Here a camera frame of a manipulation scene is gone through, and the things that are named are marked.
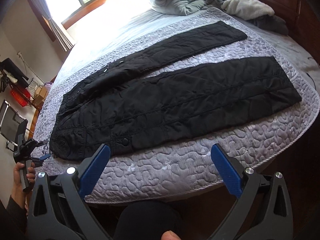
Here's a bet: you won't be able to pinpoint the black quilted pants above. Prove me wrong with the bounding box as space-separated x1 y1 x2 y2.
49 21 302 161

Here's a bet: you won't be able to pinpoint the person's left forearm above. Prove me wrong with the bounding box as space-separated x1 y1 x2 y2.
1 186 28 239

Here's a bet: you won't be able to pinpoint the person's left hand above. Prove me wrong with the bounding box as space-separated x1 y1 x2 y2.
14 162 36 188

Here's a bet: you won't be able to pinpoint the person's right hand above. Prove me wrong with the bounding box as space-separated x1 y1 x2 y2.
161 230 181 240

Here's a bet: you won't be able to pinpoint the black metal chair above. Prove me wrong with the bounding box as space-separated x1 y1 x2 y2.
1 99 30 152

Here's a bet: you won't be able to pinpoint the cardboard boxes stack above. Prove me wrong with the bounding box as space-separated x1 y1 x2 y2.
32 86 48 108

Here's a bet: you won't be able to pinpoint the light blue bed sheet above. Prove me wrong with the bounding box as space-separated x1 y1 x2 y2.
53 0 211 86

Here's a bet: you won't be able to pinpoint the white fleece blanket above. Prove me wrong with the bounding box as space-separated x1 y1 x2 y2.
221 0 275 21

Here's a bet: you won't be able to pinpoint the grey curtain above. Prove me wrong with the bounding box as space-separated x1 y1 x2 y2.
31 0 75 51

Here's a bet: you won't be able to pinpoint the dark wooden headboard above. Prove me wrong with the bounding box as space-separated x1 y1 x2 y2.
260 0 319 62

